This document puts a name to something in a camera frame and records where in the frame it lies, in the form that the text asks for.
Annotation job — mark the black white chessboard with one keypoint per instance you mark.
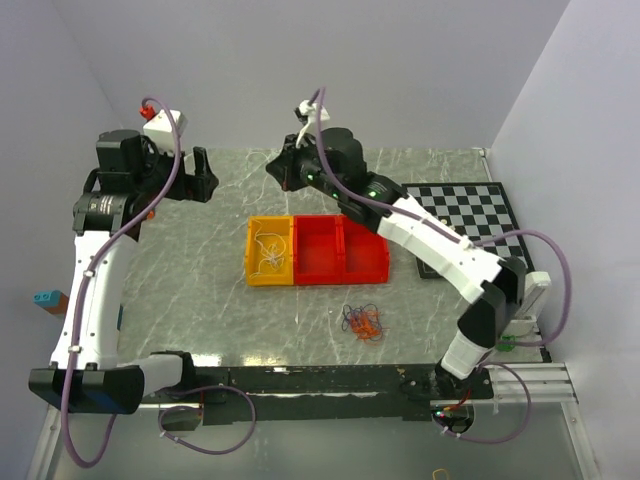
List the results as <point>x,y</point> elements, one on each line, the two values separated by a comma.
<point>478,210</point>

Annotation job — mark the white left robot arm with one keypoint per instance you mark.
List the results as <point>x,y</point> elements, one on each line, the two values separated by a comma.
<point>84,374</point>

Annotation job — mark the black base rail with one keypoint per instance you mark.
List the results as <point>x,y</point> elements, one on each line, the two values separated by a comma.
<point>405,391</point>

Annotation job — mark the red plastic bin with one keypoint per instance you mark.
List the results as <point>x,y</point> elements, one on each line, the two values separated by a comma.
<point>367,258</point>
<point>318,252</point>

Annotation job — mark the white plastic stand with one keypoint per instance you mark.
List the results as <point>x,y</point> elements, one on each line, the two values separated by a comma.
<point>537,289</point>

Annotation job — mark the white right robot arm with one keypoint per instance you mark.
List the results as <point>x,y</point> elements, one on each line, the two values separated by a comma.
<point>332,163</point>

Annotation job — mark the aluminium frame rail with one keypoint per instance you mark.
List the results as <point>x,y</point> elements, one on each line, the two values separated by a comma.
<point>546,383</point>

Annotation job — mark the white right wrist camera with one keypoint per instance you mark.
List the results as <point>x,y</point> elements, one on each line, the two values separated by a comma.
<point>308,113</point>

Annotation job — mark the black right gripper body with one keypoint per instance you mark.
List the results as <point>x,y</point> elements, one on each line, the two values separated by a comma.
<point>302,168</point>

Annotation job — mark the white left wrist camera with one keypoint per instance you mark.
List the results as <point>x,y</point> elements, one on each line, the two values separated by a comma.
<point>159,129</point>

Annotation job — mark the blue orange block tower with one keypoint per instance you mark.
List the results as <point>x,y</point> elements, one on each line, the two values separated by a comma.
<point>54,302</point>

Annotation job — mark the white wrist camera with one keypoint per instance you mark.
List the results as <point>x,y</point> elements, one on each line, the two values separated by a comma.
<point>159,129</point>
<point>308,113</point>

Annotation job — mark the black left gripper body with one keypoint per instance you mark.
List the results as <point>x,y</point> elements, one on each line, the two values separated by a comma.
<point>158,167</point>

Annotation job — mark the yellow plastic bin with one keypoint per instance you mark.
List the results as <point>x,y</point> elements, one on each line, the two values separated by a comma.
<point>268,259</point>

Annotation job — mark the green plastic piece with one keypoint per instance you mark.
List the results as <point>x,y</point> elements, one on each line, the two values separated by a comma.
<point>506,343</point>

